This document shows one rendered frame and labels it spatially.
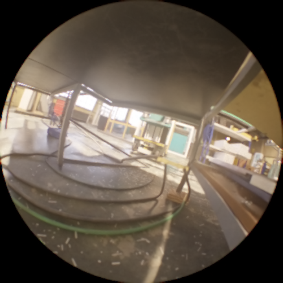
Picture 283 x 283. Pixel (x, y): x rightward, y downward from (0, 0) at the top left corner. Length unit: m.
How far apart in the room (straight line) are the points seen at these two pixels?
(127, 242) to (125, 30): 0.59
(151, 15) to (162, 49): 0.09
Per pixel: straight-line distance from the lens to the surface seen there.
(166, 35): 0.24
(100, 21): 0.27
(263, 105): 0.50
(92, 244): 0.37
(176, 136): 4.58
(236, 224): 0.18
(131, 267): 0.37
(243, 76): 0.33
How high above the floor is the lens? 0.35
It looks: 3 degrees down
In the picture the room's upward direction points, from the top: 17 degrees clockwise
